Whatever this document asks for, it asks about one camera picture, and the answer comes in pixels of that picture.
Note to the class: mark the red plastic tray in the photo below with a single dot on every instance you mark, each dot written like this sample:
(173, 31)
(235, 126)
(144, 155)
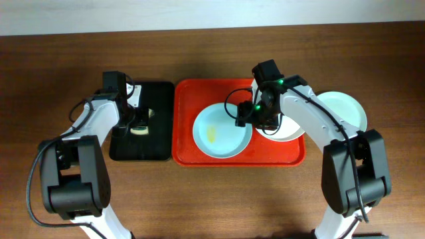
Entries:
(191, 97)

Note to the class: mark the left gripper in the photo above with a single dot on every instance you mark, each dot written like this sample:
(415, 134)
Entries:
(140, 123)

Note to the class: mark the black plastic tray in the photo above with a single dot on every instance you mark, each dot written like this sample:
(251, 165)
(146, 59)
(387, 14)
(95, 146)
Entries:
(156, 146)

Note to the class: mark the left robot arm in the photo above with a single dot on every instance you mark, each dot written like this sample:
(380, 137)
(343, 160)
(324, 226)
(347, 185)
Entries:
(75, 183)

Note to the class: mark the light blue plate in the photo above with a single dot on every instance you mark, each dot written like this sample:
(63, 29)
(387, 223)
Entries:
(215, 133)

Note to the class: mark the light green plate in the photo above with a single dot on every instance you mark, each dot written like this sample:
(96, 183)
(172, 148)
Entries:
(346, 107)

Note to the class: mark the green and yellow sponge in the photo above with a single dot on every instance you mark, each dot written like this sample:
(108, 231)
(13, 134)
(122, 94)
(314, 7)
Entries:
(141, 131)

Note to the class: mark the white plate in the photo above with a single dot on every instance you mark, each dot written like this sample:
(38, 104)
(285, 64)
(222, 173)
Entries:
(289, 131)

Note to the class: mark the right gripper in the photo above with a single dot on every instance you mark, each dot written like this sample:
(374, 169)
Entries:
(246, 115)

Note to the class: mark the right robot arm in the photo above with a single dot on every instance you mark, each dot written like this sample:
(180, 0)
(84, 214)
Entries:
(355, 175)

